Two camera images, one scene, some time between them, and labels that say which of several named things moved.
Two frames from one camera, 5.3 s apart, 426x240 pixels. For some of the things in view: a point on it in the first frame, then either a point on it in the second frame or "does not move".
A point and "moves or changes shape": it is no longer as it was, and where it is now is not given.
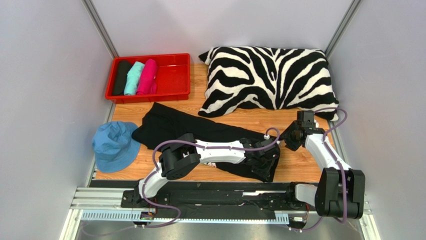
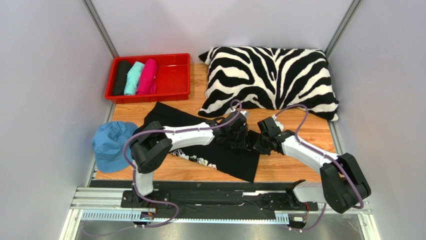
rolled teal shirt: [133, 78] does not move
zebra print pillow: [267, 77] does not move
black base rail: [192, 200] does not move
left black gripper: [264, 173] -> [244, 144]
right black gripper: [291, 140] -> [262, 143]
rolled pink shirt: [147, 84] does not move
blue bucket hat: [114, 146] does not move
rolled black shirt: [123, 68] does not move
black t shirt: [162, 122] moves or changes shape
